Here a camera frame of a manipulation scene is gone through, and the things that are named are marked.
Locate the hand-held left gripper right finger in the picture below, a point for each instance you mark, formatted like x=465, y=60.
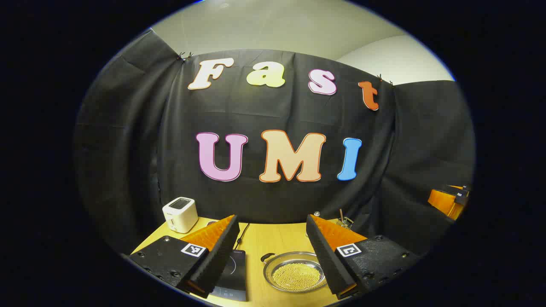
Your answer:
x=326, y=260

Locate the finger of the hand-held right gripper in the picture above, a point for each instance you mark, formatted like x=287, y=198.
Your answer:
x=443, y=202

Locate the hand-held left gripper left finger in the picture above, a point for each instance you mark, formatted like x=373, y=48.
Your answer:
x=222, y=251

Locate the black induction cooktop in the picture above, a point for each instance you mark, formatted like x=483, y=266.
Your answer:
x=234, y=277

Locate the white toaster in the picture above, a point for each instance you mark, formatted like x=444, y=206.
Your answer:
x=180, y=215

